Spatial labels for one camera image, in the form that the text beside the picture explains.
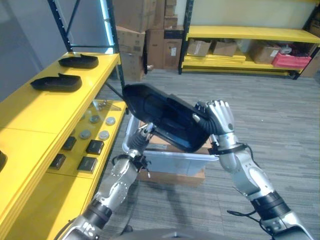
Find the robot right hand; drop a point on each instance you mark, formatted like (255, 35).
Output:
(222, 117)

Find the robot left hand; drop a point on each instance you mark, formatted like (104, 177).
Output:
(139, 142)

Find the large black sole-shaped part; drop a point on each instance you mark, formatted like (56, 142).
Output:
(165, 117)

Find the robot right arm silver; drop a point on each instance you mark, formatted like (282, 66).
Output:
(252, 180)

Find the robot left arm silver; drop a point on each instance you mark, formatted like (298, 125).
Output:
(117, 182)

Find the clear plastic box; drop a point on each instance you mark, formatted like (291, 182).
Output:
(175, 161)

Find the small black square box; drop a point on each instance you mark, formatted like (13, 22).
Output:
(58, 161)
(69, 143)
(95, 147)
(87, 164)

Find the flat brown cardboard box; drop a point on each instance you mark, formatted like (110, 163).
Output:
(172, 178)

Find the long yellow shelf board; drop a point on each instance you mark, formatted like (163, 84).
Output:
(225, 62)
(250, 33)

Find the open brown cardboard box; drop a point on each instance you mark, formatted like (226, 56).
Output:
(198, 48)
(224, 48)

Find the tall brown cardboard box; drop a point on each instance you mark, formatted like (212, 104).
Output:
(132, 67)

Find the cardboard box with white label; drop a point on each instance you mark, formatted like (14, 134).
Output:
(265, 54)

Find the cardboard box with black band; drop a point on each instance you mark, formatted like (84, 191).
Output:
(173, 50)

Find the tall narrow cardboard box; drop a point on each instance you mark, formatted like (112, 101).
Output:
(155, 48)

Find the cardboard box with printed label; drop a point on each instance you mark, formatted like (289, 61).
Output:
(131, 41)

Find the plain brown cardboard box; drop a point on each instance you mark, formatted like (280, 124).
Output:
(312, 65)

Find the small stacked cardboard box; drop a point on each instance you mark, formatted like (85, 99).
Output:
(171, 21)

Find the large brown cardboard box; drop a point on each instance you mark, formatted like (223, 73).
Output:
(135, 13)

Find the dark cardboard box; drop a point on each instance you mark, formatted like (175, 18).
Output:
(315, 27)

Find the round silver disc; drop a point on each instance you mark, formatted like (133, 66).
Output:
(103, 135)
(110, 121)
(94, 119)
(85, 134)

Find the red plastic crate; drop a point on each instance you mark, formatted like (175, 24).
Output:
(291, 61)

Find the black steel rack frame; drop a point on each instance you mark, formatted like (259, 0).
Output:
(184, 37)

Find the dark blue steel shelf frame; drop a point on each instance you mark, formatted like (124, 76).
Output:
(67, 25)

